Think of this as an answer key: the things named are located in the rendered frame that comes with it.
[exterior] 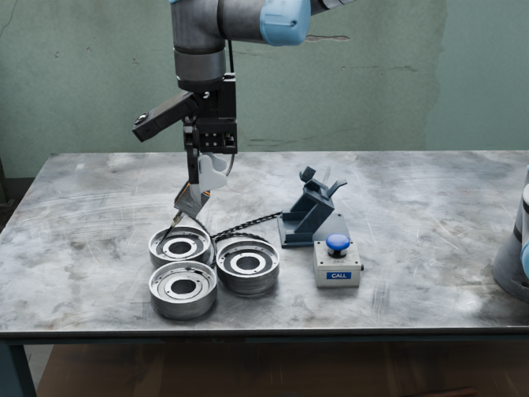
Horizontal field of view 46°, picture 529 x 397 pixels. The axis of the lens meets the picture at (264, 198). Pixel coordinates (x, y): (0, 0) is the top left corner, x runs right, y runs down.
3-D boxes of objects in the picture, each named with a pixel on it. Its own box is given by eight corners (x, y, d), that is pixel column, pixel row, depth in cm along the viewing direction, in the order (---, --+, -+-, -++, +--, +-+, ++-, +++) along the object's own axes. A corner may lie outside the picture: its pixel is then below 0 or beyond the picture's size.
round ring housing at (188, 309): (193, 332, 93) (191, 310, 91) (137, 309, 98) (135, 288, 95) (230, 292, 101) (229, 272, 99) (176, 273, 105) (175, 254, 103)
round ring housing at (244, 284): (290, 270, 106) (291, 250, 104) (258, 305, 98) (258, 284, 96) (238, 251, 111) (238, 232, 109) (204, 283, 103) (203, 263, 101)
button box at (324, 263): (316, 287, 102) (317, 264, 100) (312, 261, 108) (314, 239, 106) (365, 287, 102) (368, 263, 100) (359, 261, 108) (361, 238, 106)
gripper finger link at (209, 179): (228, 211, 100) (226, 157, 96) (190, 212, 99) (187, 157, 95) (227, 202, 102) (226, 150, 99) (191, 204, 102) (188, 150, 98)
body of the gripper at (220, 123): (238, 158, 96) (235, 83, 89) (181, 161, 95) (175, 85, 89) (236, 137, 102) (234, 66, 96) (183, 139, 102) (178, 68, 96)
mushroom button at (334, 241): (325, 269, 102) (327, 244, 100) (323, 255, 106) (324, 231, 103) (349, 269, 102) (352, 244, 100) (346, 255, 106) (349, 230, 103)
